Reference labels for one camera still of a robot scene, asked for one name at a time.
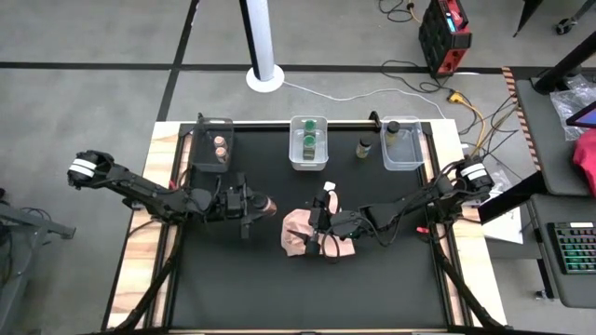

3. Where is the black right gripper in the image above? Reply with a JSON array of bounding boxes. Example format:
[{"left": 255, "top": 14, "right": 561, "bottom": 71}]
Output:
[{"left": 303, "top": 188, "right": 364, "bottom": 258}]

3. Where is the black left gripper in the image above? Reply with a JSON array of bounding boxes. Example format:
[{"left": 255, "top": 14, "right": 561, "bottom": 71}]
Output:
[{"left": 240, "top": 172, "right": 276, "bottom": 241}]

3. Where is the yellow label jar black lid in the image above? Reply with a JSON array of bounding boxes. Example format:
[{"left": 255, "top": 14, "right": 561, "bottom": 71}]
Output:
[
  {"left": 355, "top": 136, "right": 373, "bottom": 160},
  {"left": 384, "top": 119, "right": 401, "bottom": 148}
]

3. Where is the pink cloth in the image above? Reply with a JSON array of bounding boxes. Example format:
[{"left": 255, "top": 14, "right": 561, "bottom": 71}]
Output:
[{"left": 280, "top": 181, "right": 358, "bottom": 259}]

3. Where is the white translucent plastic bin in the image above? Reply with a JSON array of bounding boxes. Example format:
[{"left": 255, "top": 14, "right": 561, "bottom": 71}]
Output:
[{"left": 288, "top": 114, "right": 330, "bottom": 172}]

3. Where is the grey translucent plastic bin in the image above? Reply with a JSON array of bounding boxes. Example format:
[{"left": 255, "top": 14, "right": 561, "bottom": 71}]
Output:
[{"left": 191, "top": 116, "right": 235, "bottom": 174}]

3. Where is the clear plastic bin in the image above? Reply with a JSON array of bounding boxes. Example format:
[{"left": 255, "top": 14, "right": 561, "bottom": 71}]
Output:
[{"left": 379, "top": 115, "right": 426, "bottom": 172}]

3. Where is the white tower fan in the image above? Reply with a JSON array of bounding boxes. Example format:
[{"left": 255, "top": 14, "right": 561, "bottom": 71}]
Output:
[{"left": 238, "top": 0, "right": 286, "bottom": 94}]

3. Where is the white paper sheet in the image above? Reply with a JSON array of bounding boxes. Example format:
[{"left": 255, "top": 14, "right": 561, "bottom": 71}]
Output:
[{"left": 481, "top": 207, "right": 525, "bottom": 246}]

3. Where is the black bar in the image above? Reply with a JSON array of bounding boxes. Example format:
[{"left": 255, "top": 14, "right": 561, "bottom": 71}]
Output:
[{"left": 477, "top": 170, "right": 549, "bottom": 225}]

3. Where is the red black power station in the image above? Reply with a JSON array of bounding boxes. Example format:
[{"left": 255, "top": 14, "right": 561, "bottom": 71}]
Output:
[{"left": 417, "top": 0, "right": 474, "bottom": 79}]

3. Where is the striped hazard tape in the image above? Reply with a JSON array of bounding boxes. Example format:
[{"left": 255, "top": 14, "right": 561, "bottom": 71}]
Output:
[{"left": 500, "top": 66, "right": 544, "bottom": 172}]

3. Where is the grey desk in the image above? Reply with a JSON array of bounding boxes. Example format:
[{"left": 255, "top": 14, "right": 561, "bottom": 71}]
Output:
[
  {"left": 528, "top": 193, "right": 596, "bottom": 309},
  {"left": 514, "top": 69, "right": 596, "bottom": 196}
]

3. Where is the grey metal stand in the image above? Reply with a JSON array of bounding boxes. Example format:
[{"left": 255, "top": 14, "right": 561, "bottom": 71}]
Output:
[{"left": 0, "top": 185, "right": 78, "bottom": 335}]

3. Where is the backlit black keyboard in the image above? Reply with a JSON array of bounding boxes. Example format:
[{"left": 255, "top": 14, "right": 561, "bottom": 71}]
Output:
[{"left": 547, "top": 221, "right": 596, "bottom": 275}]

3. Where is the red cloth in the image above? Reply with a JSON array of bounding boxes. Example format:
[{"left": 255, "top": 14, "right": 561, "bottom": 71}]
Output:
[{"left": 571, "top": 139, "right": 596, "bottom": 199}]

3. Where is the clear plastic bag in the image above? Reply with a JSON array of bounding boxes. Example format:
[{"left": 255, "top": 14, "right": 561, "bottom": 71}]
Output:
[{"left": 549, "top": 74, "right": 596, "bottom": 142}]

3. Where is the tablet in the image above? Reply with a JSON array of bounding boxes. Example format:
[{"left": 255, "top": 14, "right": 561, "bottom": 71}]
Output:
[{"left": 565, "top": 100, "right": 596, "bottom": 130}]

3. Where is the black pole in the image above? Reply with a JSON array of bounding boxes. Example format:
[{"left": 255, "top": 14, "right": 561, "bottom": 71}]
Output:
[{"left": 533, "top": 30, "right": 596, "bottom": 97}]

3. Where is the black chair base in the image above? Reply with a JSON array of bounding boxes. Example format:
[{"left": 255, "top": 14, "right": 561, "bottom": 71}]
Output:
[{"left": 511, "top": 0, "right": 596, "bottom": 38}]

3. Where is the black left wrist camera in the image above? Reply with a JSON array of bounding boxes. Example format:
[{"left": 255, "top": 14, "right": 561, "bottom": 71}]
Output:
[{"left": 218, "top": 186, "right": 244, "bottom": 221}]

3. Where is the black aluminium rig frame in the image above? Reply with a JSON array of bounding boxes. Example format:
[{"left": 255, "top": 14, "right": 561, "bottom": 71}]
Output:
[{"left": 100, "top": 111, "right": 513, "bottom": 335}]

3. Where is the white floor cable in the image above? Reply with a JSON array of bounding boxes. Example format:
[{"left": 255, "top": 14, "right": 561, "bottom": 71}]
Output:
[{"left": 281, "top": 79, "right": 449, "bottom": 121}]

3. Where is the yellow extension cable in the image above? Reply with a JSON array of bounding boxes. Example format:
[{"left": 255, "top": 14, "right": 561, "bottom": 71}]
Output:
[{"left": 446, "top": 90, "right": 488, "bottom": 154}]

